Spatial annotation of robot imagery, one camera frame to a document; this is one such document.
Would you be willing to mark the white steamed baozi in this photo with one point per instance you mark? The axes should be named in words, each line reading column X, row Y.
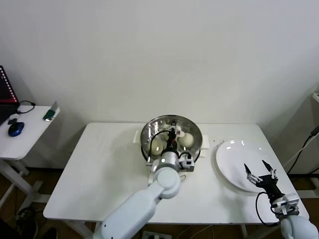
column 156, row 147
column 187, row 140
column 165, row 135

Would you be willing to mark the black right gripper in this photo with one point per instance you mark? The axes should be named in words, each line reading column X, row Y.
column 270, row 185

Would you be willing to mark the blue computer mouse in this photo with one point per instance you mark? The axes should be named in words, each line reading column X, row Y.
column 16, row 129

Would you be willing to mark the round white plate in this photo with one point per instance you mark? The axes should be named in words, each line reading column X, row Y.
column 234, row 161

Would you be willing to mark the white electric cooker base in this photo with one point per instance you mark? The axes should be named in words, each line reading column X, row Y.
column 205, row 147

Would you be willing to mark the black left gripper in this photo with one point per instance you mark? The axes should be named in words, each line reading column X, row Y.
column 172, row 142

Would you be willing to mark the white power strip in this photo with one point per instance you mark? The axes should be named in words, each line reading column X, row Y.
column 162, row 235

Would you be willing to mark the black laptop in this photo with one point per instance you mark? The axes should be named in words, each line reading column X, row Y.
column 5, row 99

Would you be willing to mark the green circuit board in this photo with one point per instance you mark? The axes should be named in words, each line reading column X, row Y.
column 49, row 115

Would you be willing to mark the white work table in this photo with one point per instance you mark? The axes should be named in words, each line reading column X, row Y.
column 99, row 174

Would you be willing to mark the white side table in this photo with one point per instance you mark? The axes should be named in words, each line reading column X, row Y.
column 32, row 144

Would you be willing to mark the round glass pot lid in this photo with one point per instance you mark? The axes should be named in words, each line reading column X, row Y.
column 193, row 128

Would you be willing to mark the small black adapter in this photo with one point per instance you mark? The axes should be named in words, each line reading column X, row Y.
column 12, row 121

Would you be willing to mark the stainless steel steamer basket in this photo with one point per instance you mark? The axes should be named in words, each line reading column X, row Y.
column 197, row 154

